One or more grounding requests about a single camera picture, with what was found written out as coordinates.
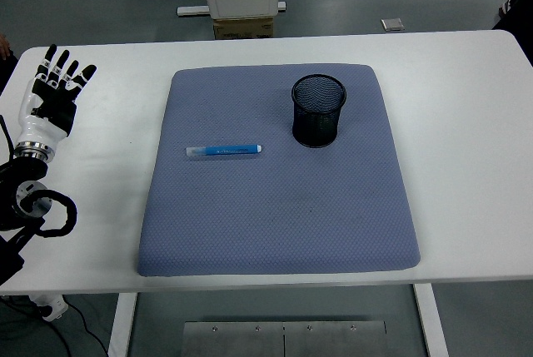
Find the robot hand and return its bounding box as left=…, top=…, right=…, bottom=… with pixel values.
left=15, top=43, right=98, bottom=152

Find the blue marker pen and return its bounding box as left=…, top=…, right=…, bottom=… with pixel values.
left=185, top=144, right=263, bottom=159

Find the black mesh pen holder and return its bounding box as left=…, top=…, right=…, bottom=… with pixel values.
left=291, top=73, right=347, bottom=149

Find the seated person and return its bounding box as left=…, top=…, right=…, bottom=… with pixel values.
left=0, top=32, right=20, bottom=96

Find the white power strip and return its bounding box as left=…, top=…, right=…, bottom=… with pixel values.
left=28, top=294, right=69, bottom=323

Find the white base bar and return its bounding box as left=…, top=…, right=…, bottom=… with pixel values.
left=177, top=1, right=287, bottom=17

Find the white table leg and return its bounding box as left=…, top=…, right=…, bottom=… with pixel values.
left=412, top=283, right=450, bottom=357
left=107, top=292, right=138, bottom=357

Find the brown cardboard box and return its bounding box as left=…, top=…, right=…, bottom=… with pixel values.
left=212, top=17, right=276, bottom=41

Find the blue-grey padded mat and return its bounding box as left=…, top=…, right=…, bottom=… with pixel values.
left=137, top=62, right=421, bottom=278

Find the person in dark clothing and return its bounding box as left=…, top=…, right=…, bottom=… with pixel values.
left=492, top=0, right=533, bottom=67

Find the black floor cable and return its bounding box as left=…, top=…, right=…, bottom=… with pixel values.
left=0, top=295, right=72, bottom=357
left=64, top=302, right=110, bottom=357

